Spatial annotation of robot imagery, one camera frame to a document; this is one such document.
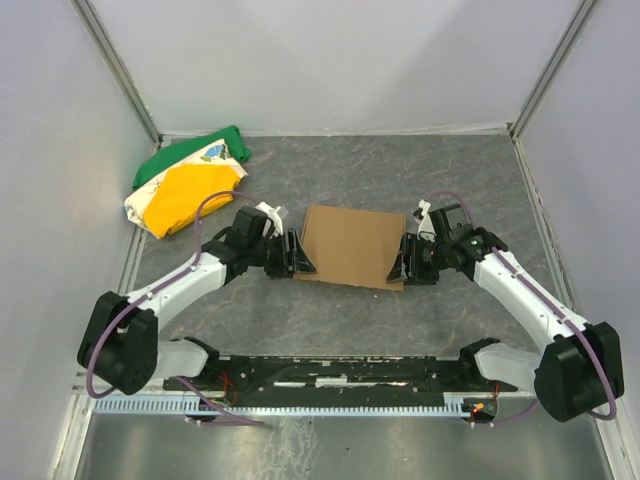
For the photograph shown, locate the brown cardboard box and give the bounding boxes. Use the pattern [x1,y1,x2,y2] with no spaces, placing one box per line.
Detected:
[295,205,406,292]

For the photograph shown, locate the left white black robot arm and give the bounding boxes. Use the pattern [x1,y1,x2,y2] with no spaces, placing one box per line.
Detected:
[77,203,316,395]

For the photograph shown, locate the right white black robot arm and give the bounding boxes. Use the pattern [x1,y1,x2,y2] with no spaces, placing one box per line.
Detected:
[387,200,625,422]

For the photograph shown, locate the yellow cloth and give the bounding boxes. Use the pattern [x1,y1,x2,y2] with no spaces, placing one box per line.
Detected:
[143,164,245,238]

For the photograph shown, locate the white patterned cloth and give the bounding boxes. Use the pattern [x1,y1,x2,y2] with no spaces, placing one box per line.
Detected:
[124,140,248,235]

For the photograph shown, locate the green cloth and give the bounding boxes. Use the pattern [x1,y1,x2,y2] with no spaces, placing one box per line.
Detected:
[132,125,252,191]

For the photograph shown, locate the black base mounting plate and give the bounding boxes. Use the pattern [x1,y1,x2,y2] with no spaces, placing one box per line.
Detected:
[191,355,516,407]

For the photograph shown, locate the metal front shelf sheet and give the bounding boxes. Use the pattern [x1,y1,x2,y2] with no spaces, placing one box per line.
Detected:
[77,412,612,479]

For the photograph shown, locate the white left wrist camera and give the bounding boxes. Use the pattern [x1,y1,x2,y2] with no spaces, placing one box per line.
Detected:
[256,202,288,239]

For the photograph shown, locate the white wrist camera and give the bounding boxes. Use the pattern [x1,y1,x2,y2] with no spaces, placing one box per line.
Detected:
[412,199,436,242]
[256,202,288,239]

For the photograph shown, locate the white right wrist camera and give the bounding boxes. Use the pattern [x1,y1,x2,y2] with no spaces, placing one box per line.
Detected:
[412,199,436,242]

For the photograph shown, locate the left aluminium corner post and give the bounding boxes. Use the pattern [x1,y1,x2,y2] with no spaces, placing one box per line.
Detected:
[70,0,163,147]

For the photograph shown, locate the aluminium corner post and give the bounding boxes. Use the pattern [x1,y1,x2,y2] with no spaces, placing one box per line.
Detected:
[509,0,600,141]
[70,0,163,147]

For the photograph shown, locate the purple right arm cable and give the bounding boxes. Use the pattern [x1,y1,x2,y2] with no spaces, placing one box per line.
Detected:
[424,190,619,429]

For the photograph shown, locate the right aluminium corner post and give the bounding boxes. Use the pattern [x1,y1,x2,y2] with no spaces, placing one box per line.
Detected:
[509,0,600,141]

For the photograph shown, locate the light blue cable duct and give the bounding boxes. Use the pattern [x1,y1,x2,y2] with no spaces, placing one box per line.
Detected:
[93,394,470,418]

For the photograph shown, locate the aluminium front rail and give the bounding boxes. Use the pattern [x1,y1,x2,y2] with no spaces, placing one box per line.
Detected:
[72,353,621,397]

